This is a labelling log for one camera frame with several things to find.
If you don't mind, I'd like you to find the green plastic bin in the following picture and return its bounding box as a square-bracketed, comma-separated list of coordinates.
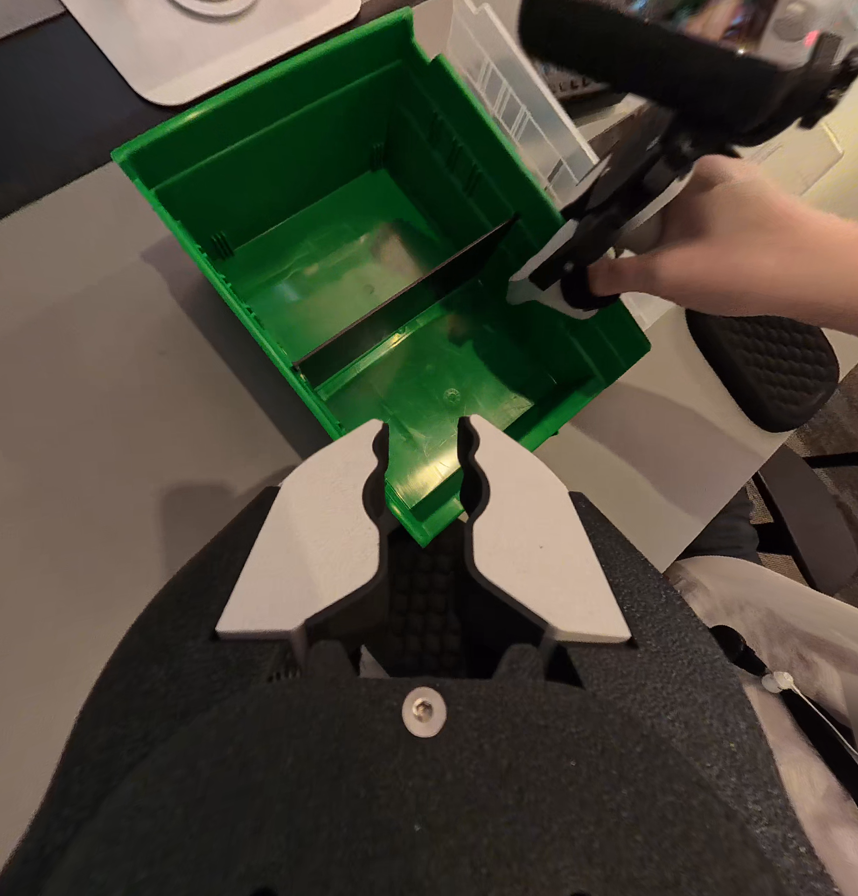
[110, 7, 652, 548]

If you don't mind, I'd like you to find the black wrist rest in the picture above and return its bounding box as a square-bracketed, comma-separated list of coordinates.
[686, 308, 841, 435]

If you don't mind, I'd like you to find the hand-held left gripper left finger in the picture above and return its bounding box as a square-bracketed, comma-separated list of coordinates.
[214, 419, 391, 666]

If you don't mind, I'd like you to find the person's right hand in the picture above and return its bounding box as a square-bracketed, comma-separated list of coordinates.
[587, 155, 825, 319]

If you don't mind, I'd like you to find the black office chair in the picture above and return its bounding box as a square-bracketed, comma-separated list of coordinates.
[747, 420, 858, 599]

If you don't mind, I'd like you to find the black strap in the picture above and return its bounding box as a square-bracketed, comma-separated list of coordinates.
[709, 619, 773, 680]

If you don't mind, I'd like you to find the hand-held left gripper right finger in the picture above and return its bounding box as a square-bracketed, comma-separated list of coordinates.
[459, 414, 634, 674]

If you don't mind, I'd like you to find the clear plastic box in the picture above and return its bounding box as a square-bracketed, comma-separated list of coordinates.
[429, 0, 844, 211]

